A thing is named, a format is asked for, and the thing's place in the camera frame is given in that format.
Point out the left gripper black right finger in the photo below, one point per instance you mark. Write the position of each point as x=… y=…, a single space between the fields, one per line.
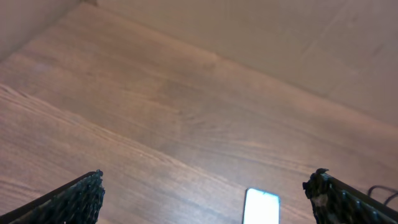
x=334 y=202

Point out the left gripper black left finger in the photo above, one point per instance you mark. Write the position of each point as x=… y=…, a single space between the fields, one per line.
x=78 y=201

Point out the Samsung Galaxy smartphone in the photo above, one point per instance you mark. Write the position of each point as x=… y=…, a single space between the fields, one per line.
x=261 y=207

